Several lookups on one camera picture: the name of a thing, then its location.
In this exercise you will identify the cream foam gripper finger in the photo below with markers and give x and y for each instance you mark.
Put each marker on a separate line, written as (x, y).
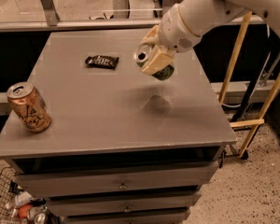
(152, 37)
(158, 59)

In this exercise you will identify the green La Croix can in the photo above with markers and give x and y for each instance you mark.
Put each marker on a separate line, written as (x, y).
(142, 54)

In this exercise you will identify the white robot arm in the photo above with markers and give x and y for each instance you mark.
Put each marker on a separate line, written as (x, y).
(184, 24)

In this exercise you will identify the orange La Croix can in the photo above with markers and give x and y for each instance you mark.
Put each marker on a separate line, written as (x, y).
(26, 101)

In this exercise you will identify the silver can in basket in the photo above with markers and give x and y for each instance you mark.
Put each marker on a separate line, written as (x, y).
(41, 218)

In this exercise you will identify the black snack bar wrapper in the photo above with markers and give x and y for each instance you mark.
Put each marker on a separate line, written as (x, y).
(102, 61)

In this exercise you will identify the grey drawer cabinet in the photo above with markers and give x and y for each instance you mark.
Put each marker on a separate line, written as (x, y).
(122, 147)

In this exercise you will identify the grey metal railing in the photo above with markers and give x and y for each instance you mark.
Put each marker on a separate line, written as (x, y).
(54, 15)

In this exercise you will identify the white bottle in basket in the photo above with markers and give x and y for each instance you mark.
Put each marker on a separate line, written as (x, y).
(19, 200)

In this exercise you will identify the orange item in basket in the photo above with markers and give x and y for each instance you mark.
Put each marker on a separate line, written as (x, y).
(24, 210)

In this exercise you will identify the black wire basket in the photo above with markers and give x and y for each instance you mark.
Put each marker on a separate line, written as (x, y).
(8, 190)

